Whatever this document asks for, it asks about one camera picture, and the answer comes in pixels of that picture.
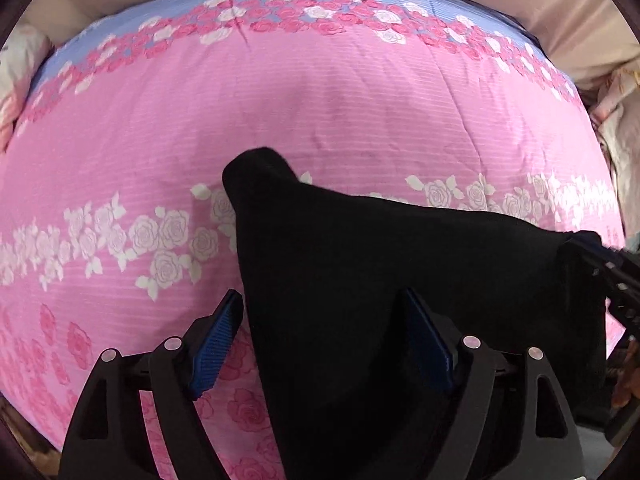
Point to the person's right hand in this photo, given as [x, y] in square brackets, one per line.
[625, 375]

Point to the beige curtain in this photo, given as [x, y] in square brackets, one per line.
[550, 10]

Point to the black pants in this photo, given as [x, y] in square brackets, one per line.
[350, 260]

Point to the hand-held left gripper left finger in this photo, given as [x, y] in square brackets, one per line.
[217, 345]

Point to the pale floral cloth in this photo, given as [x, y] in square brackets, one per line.
[617, 125]

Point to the pink crumpled blanket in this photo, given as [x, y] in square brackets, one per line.
[20, 80]

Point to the pink rose print bed sheet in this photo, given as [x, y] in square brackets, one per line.
[300, 110]

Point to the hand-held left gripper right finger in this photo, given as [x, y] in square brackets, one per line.
[430, 345]

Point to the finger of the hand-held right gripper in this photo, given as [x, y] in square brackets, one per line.
[625, 310]
[592, 243]

